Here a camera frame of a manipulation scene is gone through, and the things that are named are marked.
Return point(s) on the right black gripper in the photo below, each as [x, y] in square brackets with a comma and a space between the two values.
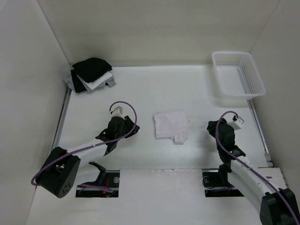
[211, 127]

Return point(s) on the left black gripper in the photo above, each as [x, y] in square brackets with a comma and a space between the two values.
[129, 124]

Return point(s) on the white tank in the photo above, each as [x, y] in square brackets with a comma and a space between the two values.
[94, 84]
[171, 125]

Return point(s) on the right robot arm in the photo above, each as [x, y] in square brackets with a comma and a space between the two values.
[275, 205]

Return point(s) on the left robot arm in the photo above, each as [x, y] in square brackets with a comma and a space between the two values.
[59, 171]

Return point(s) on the white folded tank top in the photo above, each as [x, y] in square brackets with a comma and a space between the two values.
[94, 84]

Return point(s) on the lower black folded tank top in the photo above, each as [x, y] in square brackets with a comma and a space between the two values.
[78, 85]

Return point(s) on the black folded tank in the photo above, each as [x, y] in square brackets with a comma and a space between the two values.
[78, 85]
[91, 69]

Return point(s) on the grey folded tank top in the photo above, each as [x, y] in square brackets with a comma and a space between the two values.
[110, 83]

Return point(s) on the white plastic basket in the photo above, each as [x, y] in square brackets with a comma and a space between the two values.
[237, 76]

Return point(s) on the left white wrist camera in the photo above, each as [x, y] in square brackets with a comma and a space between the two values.
[117, 112]

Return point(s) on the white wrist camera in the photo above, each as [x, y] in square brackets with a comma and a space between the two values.
[117, 112]
[236, 123]

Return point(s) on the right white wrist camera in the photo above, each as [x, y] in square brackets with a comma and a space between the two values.
[236, 123]

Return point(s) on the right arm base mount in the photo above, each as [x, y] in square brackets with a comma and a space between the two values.
[214, 186]

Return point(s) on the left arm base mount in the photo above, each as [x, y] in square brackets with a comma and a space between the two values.
[105, 186]

